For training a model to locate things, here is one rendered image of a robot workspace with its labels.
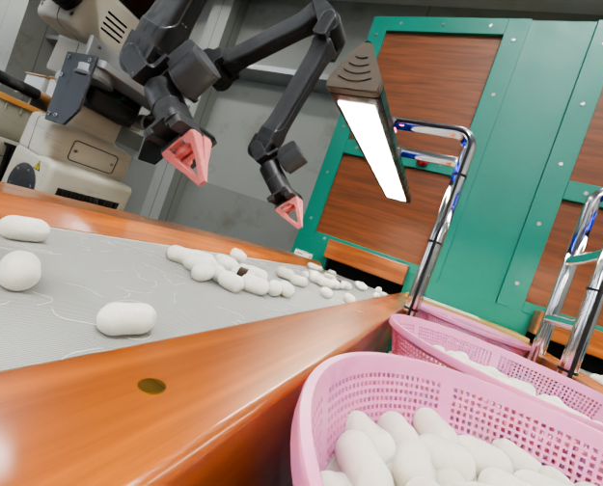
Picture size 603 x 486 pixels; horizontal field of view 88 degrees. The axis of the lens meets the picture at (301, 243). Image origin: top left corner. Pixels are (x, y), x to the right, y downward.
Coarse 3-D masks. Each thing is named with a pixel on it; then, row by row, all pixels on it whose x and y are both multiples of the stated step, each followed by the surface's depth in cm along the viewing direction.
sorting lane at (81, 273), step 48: (0, 240) 26; (48, 240) 30; (96, 240) 37; (0, 288) 18; (48, 288) 20; (96, 288) 23; (144, 288) 26; (192, 288) 31; (0, 336) 14; (48, 336) 15; (96, 336) 16; (144, 336) 18
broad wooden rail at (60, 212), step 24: (0, 192) 33; (24, 192) 38; (0, 216) 31; (24, 216) 33; (48, 216) 36; (72, 216) 38; (96, 216) 42; (120, 216) 47; (144, 216) 59; (144, 240) 47; (168, 240) 52; (192, 240) 57; (216, 240) 65; (240, 240) 84
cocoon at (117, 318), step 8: (112, 304) 17; (120, 304) 17; (128, 304) 17; (136, 304) 18; (144, 304) 18; (104, 312) 16; (112, 312) 16; (120, 312) 16; (128, 312) 17; (136, 312) 17; (144, 312) 18; (152, 312) 18; (96, 320) 16; (104, 320) 16; (112, 320) 16; (120, 320) 16; (128, 320) 17; (136, 320) 17; (144, 320) 17; (152, 320) 18; (104, 328) 16; (112, 328) 16; (120, 328) 16; (128, 328) 17; (136, 328) 17; (144, 328) 18
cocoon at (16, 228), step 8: (8, 216) 26; (16, 216) 27; (0, 224) 26; (8, 224) 26; (16, 224) 26; (24, 224) 27; (32, 224) 27; (40, 224) 28; (0, 232) 26; (8, 232) 26; (16, 232) 26; (24, 232) 27; (32, 232) 27; (40, 232) 28; (48, 232) 29; (24, 240) 27; (32, 240) 28; (40, 240) 28
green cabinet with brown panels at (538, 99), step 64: (384, 64) 125; (448, 64) 116; (512, 64) 106; (576, 64) 100; (512, 128) 105; (576, 128) 97; (320, 192) 128; (512, 192) 102; (576, 192) 95; (384, 256) 115; (448, 256) 107; (512, 256) 99
